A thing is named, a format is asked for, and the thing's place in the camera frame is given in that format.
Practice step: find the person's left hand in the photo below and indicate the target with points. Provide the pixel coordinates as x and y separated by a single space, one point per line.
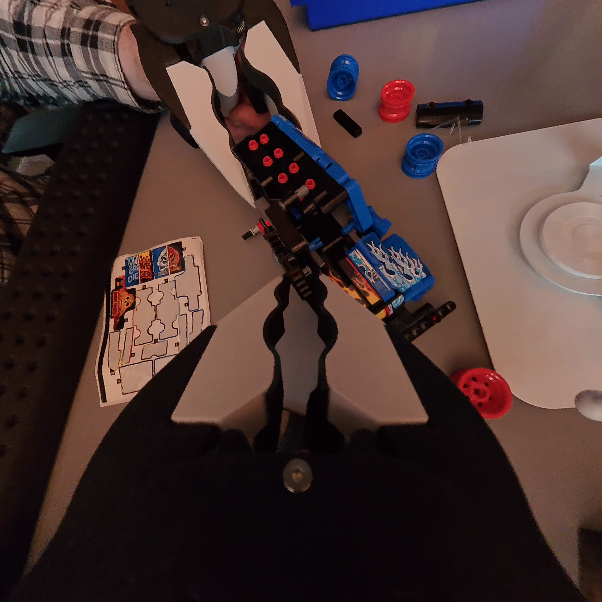
244 123

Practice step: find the blue wheel rim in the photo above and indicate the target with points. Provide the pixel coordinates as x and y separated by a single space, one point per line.
341 77
421 155

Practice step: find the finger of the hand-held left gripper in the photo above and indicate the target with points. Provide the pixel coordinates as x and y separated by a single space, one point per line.
202 113
282 80

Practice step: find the clear round disc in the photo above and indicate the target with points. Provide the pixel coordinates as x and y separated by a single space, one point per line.
574 235

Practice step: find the brick-built toy truck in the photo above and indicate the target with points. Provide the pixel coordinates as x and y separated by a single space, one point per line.
291 169

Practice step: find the blue storage bin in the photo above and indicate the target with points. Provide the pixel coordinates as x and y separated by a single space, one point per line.
376 12

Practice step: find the small black brick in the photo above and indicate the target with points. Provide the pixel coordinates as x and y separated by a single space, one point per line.
348 123

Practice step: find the white stand with base plate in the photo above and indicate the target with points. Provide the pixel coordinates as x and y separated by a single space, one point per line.
494 235

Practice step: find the person's left forearm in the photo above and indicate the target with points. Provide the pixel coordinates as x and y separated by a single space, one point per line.
56 51

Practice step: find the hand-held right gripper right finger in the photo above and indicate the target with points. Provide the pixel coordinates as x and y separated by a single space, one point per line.
376 371

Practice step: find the red wheel rim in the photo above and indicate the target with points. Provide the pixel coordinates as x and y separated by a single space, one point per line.
397 101
479 392

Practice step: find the clear plastic wrap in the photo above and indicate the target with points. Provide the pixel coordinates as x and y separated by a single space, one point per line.
454 128

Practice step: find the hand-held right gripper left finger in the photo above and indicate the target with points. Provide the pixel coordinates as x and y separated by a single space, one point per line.
221 371

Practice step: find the sticker sheet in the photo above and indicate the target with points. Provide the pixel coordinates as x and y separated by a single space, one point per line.
155 301

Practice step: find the black dotted pad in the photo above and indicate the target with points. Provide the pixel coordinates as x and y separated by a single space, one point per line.
70 282

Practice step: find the black cylinder part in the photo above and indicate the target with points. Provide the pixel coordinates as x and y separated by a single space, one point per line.
447 113

